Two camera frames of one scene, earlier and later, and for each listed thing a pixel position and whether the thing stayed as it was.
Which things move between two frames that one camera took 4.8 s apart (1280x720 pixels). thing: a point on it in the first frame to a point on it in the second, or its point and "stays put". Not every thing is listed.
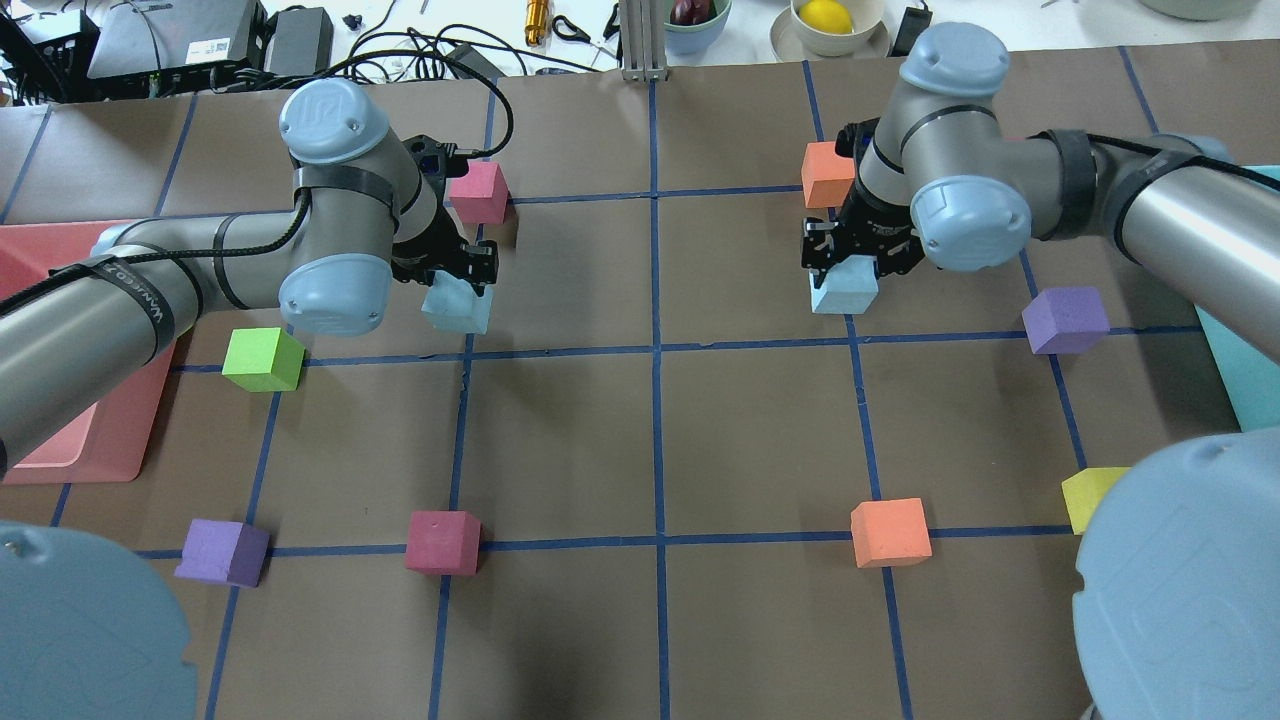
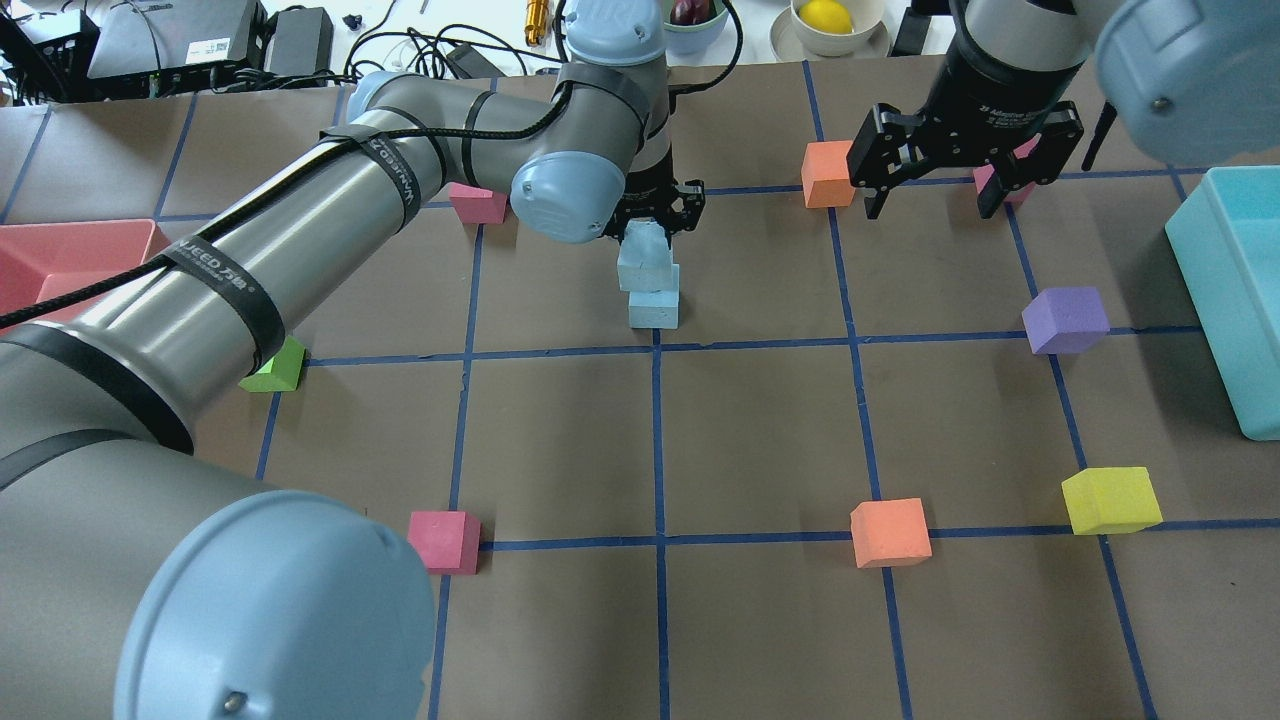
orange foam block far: (827, 177) stays put
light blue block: (850, 286) to (655, 309)
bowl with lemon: (868, 38) stays put
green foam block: (264, 359) stays put
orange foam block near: (890, 531) stays put
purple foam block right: (1067, 320) stays put
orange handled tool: (536, 16) stays put
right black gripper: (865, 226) to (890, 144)
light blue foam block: (453, 305) to (644, 261)
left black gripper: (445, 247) to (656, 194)
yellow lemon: (826, 14) stays put
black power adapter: (301, 44) stays put
